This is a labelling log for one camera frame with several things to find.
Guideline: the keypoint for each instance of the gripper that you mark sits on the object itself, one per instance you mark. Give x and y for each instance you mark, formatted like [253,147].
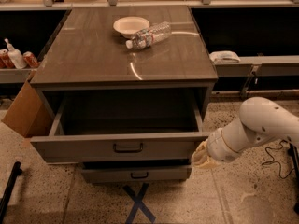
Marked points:
[217,146]

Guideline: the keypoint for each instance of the grey top drawer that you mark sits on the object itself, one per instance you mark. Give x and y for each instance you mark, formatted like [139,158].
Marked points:
[102,128]

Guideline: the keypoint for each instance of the grey drawer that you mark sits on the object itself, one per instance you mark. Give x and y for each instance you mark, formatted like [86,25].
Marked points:
[130,171]
[102,128]

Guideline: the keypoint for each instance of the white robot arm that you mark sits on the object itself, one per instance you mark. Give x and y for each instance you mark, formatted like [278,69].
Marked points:
[260,121]

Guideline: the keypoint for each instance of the grey drawer cabinet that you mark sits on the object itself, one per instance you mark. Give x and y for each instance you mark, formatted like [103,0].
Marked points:
[89,57]

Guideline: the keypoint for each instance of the blue tape cross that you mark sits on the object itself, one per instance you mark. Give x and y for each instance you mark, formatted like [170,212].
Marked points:
[138,204]

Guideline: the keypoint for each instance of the black pole right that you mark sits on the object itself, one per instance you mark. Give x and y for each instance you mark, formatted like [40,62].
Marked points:
[293,152]

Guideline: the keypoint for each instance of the black pole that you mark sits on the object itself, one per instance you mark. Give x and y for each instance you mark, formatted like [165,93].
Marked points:
[293,152]
[15,172]

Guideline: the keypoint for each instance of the folded white cloth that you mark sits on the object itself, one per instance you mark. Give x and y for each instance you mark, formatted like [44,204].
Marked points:
[224,57]

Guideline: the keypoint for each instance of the grey right shelf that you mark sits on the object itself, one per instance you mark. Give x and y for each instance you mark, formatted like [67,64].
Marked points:
[261,66]

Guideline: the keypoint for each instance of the grey shelf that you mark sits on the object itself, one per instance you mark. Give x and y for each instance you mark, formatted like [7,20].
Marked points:
[261,66]
[13,76]

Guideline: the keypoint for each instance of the clear plastic water bottle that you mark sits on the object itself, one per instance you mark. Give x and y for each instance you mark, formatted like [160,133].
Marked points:
[149,36]

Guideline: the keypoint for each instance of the white paper bowl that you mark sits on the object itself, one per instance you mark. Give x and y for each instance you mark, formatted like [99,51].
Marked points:
[129,25]

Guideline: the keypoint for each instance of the brown cardboard box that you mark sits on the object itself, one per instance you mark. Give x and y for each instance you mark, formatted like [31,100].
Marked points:
[27,114]

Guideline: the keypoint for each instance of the black pole left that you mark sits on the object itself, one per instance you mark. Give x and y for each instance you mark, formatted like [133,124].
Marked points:
[15,172]

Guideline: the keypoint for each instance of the red soda can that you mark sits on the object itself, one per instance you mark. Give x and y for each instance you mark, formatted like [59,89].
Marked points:
[5,61]
[30,59]

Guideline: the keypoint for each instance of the grey left shelf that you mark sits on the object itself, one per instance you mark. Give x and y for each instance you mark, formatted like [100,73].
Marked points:
[13,76]

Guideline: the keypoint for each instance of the white pump bottle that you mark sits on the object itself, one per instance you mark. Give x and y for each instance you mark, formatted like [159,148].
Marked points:
[15,56]

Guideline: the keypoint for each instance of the red soda can left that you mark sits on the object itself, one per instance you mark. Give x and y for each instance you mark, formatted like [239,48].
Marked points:
[5,61]

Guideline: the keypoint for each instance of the black drawer handle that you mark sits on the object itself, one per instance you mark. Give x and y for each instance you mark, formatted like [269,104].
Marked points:
[125,148]
[142,175]

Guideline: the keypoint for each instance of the black top drawer handle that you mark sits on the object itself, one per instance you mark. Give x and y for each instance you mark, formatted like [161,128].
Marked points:
[125,148]

